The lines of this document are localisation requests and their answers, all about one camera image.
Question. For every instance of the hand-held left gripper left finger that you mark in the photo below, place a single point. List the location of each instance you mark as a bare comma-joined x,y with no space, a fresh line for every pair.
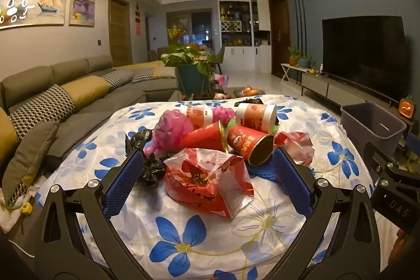
123,183

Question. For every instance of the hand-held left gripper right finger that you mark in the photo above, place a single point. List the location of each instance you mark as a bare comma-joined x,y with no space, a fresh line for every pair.
293,183

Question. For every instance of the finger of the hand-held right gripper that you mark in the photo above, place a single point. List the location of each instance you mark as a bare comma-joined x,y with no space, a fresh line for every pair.
412,147
380,157

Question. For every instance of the black plastic bag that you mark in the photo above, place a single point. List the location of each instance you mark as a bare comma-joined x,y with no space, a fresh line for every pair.
251,101
151,170

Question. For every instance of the blue foam net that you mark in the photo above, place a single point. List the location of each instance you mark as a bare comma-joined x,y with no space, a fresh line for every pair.
262,173

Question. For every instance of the grey plastic bin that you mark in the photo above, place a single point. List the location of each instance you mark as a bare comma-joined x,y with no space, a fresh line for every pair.
361,129

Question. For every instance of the red clear plastic bag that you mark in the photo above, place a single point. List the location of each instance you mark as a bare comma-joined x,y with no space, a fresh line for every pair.
295,145

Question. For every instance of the red paper cup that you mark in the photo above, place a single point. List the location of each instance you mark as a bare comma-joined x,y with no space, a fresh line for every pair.
244,140
203,137

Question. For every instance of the pink plastic bag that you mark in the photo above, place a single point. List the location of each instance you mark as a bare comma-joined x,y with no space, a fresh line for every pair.
172,129

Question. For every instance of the red printed plastic bag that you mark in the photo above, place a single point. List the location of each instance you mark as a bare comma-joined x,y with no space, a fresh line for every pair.
197,185

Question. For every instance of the apple print paper cup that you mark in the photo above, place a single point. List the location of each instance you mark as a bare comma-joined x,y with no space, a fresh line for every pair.
256,116

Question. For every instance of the orange and white paper cup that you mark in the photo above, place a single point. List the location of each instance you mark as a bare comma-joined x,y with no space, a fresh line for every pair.
197,116

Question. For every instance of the grey sofa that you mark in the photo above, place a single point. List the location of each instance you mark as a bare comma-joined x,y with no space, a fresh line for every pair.
82,122

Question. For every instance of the blue floral white blanket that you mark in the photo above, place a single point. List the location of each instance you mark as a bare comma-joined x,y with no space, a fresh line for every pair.
197,234

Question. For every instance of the grey television cabinet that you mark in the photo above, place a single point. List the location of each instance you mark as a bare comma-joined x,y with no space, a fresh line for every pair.
315,86

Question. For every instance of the dark coffee table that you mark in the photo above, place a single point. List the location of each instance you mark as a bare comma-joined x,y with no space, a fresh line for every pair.
164,94

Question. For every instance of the olive grey cushion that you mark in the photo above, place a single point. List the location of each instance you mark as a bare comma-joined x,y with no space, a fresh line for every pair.
29,152

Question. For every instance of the yellow cushion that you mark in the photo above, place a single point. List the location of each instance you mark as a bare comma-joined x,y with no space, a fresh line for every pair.
6,135
87,91

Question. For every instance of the fruit plate with oranges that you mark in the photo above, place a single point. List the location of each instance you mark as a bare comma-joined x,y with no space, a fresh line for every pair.
251,91

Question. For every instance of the diamond pattern cushion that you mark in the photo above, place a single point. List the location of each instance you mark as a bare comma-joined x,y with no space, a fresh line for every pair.
142,75
116,79

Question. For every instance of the black flat television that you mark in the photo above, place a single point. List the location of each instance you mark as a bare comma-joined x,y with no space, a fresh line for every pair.
361,53

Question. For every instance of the houndstooth cushion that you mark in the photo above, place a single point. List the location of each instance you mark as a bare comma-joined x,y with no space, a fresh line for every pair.
42,109

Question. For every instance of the white floral cloth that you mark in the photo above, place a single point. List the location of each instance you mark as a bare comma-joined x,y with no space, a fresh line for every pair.
13,211

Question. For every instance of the pink pig figurine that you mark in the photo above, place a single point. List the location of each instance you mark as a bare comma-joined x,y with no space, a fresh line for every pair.
220,96

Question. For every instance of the white folding side table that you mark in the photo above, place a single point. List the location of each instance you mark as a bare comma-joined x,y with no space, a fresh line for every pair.
293,67

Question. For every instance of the plant in blue pot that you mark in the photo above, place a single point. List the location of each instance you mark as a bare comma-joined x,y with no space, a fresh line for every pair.
305,61

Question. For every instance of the green plant in teal pot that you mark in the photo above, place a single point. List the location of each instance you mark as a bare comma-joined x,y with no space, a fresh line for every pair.
192,80

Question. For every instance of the pink gift bag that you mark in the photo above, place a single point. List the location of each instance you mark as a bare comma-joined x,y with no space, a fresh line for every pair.
223,80

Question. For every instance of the plant in orange pot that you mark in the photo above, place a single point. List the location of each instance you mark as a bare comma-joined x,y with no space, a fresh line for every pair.
293,57

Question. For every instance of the white display cabinet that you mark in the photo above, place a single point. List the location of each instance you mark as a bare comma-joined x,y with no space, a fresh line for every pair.
239,50

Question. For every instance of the grey dining chair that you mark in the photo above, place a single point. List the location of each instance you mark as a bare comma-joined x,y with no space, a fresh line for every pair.
218,57

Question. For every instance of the dark wooden door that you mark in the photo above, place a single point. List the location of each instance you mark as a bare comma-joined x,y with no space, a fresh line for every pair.
279,34

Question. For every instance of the light wooden door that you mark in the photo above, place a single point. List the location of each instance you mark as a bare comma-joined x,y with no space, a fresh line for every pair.
120,30

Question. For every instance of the yellow flower bouquet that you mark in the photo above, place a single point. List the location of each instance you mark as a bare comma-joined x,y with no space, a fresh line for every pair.
175,34

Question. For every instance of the red wall decorations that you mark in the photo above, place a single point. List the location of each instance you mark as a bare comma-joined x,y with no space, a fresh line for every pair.
137,19

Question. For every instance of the purple wall painting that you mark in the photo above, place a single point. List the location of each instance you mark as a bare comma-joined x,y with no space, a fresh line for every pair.
82,1

